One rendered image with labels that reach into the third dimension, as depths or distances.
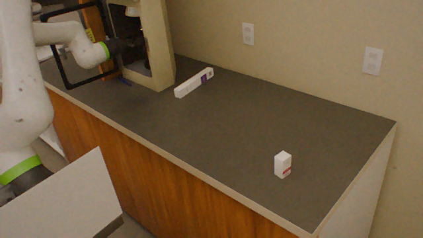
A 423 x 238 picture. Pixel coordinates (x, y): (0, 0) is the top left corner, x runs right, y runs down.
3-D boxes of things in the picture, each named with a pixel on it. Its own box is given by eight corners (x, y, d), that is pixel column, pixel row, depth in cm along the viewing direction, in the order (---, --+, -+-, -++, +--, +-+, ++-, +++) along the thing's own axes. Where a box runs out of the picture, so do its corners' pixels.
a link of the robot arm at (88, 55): (80, 76, 156) (86, 67, 147) (67, 53, 156) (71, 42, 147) (106, 65, 165) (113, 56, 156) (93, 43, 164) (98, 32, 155)
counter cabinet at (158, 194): (140, 133, 310) (115, 39, 261) (362, 258, 189) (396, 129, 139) (74, 174, 271) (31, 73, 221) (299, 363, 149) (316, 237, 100)
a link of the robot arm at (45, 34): (16, 56, 128) (32, 40, 124) (0, 30, 128) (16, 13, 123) (80, 49, 162) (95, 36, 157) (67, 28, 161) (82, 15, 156)
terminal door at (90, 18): (119, 71, 190) (100, -1, 168) (67, 91, 175) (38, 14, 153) (119, 71, 190) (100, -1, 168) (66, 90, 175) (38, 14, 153)
